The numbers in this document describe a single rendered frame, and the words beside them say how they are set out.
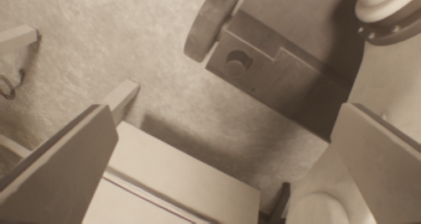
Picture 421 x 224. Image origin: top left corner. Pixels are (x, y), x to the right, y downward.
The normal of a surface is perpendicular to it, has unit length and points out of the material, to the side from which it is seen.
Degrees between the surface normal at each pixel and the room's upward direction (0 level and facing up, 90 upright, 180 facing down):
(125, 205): 90
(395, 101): 90
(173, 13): 0
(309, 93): 0
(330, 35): 0
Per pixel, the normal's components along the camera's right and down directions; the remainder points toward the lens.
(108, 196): 0.39, -0.67
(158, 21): -0.26, 0.58
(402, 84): -0.86, -0.50
